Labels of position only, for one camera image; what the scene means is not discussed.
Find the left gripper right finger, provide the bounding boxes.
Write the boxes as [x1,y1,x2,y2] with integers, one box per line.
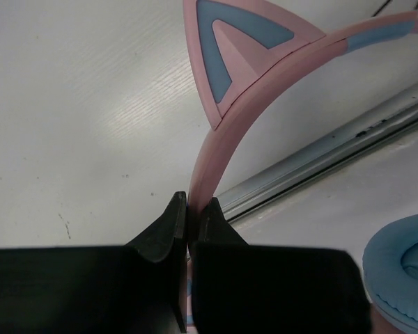
[191,199,371,333]

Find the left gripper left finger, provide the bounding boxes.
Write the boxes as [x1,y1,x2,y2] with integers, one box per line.
[0,191,187,333]

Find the pink blue cat-ear headphones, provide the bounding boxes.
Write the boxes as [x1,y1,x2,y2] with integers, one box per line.
[183,1,418,333]

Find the black headphone audio cable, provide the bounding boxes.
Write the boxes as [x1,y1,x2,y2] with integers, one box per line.
[371,0,418,17]

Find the front aluminium rail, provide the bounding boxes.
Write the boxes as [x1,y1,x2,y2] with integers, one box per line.
[218,83,418,221]

